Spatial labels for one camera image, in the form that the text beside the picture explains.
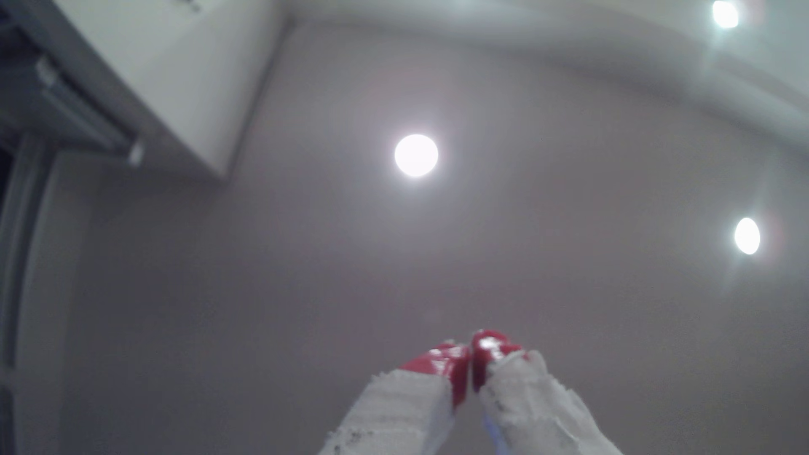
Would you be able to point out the white air conditioner unit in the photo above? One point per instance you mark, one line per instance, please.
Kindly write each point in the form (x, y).
(183, 76)

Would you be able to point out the grey vertical frame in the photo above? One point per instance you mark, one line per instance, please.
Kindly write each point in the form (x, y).
(22, 253)

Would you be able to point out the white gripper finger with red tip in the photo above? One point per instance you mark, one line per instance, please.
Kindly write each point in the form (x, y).
(531, 411)
(404, 411)

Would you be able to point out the round ceiling light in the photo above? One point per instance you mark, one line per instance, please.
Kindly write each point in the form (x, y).
(747, 236)
(725, 14)
(416, 155)

